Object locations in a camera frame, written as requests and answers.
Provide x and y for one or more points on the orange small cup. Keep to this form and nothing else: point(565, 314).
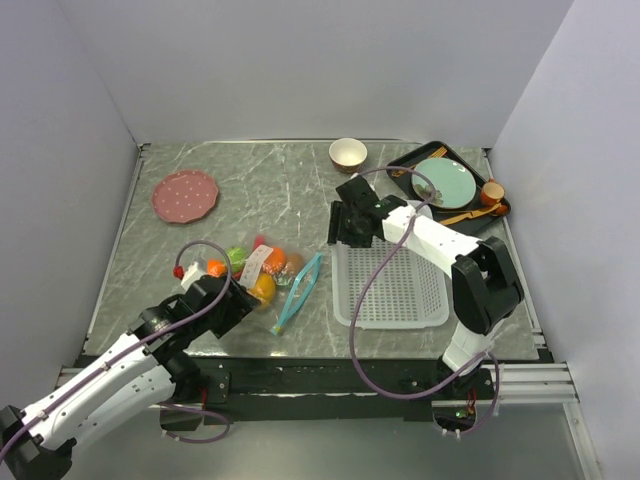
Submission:
point(491, 193)

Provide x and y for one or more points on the yellow orange persimmon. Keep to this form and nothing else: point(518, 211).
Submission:
point(264, 289)

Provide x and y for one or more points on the pink dotted plate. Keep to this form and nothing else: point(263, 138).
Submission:
point(184, 197)

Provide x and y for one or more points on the brown kiwi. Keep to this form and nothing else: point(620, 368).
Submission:
point(295, 263)

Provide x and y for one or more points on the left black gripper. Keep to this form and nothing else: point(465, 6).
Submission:
point(238, 305)

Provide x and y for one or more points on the wooden fork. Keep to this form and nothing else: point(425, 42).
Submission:
point(411, 159)

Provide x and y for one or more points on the black tray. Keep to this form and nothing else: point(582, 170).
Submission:
point(475, 160)

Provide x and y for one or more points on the clear blue-zipper zip bag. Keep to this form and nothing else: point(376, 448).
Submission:
point(288, 301)

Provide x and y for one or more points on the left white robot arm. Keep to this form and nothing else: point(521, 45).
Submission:
point(147, 365)

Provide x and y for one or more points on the light green plate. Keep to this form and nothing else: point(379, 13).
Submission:
point(454, 184)

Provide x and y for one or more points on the white patterned bowl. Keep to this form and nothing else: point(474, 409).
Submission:
point(348, 155)

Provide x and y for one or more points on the wooden spoon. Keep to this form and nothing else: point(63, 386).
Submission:
point(499, 209)

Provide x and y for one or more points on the white plastic basket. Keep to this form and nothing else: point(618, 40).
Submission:
point(409, 293)

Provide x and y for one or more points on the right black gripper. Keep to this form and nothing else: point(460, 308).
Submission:
point(338, 210)

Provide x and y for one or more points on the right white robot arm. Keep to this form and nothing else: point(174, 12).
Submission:
point(486, 288)

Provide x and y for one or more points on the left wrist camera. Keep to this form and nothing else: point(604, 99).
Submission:
point(187, 276)

